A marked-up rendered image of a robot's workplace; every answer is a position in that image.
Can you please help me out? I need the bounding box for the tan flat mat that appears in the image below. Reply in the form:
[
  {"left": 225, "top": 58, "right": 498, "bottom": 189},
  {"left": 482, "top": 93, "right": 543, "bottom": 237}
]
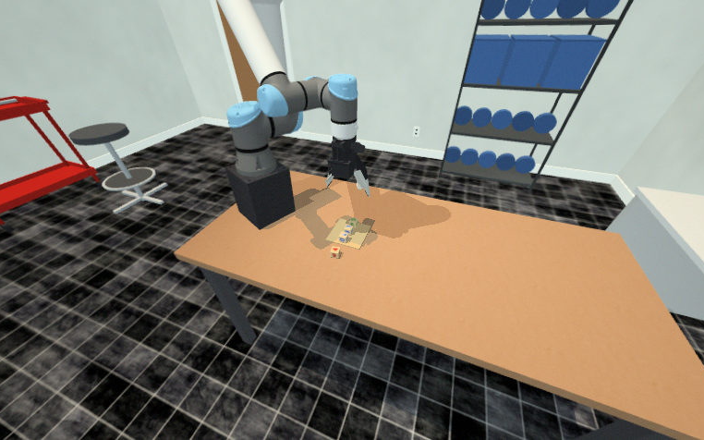
[{"left": 326, "top": 218, "right": 371, "bottom": 250}]

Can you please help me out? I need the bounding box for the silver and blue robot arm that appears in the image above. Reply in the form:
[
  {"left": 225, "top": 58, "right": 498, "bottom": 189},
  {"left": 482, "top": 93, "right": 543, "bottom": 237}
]
[{"left": 217, "top": 0, "right": 358, "bottom": 177}]

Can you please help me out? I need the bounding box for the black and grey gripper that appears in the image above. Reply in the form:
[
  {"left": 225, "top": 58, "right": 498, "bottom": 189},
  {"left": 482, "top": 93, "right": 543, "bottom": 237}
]
[{"left": 325, "top": 135, "right": 370, "bottom": 197}]

